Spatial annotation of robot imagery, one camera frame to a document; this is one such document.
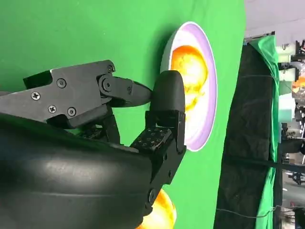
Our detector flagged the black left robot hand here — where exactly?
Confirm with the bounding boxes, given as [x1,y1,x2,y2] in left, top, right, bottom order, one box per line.
[0,59,187,229]

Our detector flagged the orange and white bread roll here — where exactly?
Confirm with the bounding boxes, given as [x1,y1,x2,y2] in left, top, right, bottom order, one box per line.
[140,188,177,229]
[170,45,210,117]

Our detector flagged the green table cloth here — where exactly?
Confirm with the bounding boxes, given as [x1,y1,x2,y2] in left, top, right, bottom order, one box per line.
[0,0,248,229]

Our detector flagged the lilac plate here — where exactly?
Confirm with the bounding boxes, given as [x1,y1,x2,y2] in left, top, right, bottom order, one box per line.
[160,21,218,152]

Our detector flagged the black backdrop cloth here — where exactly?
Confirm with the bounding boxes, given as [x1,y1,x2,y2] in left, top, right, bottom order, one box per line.
[215,44,280,229]

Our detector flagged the green backdrop cloth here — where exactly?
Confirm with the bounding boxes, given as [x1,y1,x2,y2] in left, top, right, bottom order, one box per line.
[247,35,284,229]

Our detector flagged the black strap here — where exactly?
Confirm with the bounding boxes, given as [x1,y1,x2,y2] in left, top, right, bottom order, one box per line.
[224,156,305,171]

